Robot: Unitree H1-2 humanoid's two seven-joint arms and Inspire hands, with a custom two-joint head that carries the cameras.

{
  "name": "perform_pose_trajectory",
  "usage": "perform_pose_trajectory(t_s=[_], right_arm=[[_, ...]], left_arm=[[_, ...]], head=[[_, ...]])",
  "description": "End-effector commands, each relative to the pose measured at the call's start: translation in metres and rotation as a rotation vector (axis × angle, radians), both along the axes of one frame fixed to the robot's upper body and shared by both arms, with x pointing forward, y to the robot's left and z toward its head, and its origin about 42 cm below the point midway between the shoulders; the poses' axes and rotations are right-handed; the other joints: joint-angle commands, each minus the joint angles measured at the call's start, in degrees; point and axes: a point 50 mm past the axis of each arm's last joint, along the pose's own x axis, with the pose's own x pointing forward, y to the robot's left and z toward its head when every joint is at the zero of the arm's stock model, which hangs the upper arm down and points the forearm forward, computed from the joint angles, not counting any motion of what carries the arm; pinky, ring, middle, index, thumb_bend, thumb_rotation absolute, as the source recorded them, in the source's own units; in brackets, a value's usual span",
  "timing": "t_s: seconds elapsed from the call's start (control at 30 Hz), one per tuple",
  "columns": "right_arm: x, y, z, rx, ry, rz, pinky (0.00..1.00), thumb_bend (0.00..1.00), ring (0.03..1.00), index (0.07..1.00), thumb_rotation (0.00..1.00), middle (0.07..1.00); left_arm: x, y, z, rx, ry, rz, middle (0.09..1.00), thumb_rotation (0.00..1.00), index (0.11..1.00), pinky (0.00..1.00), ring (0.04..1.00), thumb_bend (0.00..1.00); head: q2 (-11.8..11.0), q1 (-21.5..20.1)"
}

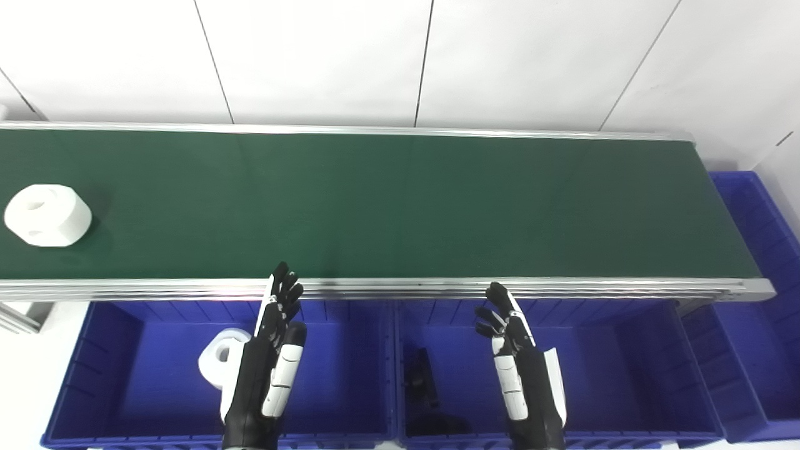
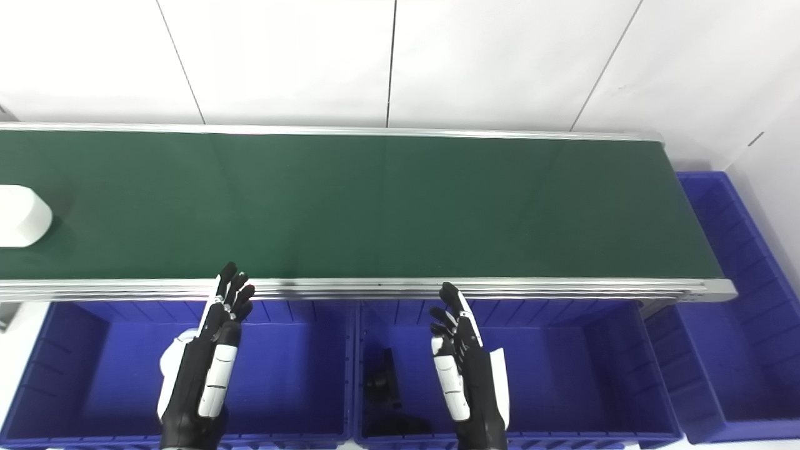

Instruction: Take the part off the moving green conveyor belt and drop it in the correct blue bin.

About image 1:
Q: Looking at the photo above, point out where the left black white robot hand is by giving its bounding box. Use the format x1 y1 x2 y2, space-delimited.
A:
220 261 308 450

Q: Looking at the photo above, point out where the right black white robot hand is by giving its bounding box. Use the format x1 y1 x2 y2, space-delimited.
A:
474 281 568 450

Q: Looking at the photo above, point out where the white cylindrical part with holes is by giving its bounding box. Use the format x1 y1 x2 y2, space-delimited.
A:
198 329 253 391
4 184 93 248

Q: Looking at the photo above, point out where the blue plastic bin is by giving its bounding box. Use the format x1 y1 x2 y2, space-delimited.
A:
681 170 800 444
41 300 398 450
394 299 726 450

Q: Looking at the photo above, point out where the black plastic part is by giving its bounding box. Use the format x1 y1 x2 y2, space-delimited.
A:
403 347 439 408

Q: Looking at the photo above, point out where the green conveyor belt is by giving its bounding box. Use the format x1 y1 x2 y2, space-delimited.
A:
0 128 763 281
0 121 777 305

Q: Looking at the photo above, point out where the aluminium conveyor leg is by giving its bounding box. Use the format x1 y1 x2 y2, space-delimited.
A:
0 302 54 334

